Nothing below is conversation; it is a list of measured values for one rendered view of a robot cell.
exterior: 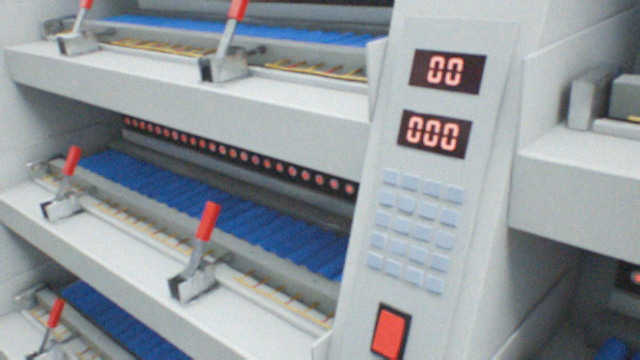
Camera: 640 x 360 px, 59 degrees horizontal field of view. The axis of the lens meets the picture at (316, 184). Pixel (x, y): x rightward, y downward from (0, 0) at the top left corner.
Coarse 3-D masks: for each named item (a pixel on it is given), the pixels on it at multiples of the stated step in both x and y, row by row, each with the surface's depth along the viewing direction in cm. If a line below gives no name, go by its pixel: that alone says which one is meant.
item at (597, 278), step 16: (256, 16) 72; (320, 208) 65; (592, 256) 46; (608, 256) 45; (592, 272) 46; (608, 272) 45; (592, 288) 46; (608, 288) 45; (576, 304) 47; (592, 304) 46; (608, 304) 45; (576, 320) 47
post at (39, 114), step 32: (0, 0) 75; (32, 0) 76; (128, 0) 86; (0, 64) 75; (0, 96) 76; (32, 96) 79; (64, 96) 82; (0, 128) 76; (32, 128) 80; (64, 128) 83; (0, 224) 79; (0, 256) 81; (32, 256) 84
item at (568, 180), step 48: (576, 48) 33; (624, 48) 40; (528, 96) 29; (576, 96) 32; (624, 96) 33; (528, 144) 31; (576, 144) 31; (624, 144) 30; (528, 192) 30; (576, 192) 29; (624, 192) 27; (576, 240) 29; (624, 240) 28
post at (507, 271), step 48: (432, 0) 33; (480, 0) 31; (528, 0) 30; (576, 0) 32; (624, 0) 38; (528, 48) 30; (384, 96) 35; (480, 240) 31; (528, 240) 35; (480, 288) 31; (528, 288) 38; (576, 288) 47; (336, 336) 38; (480, 336) 33
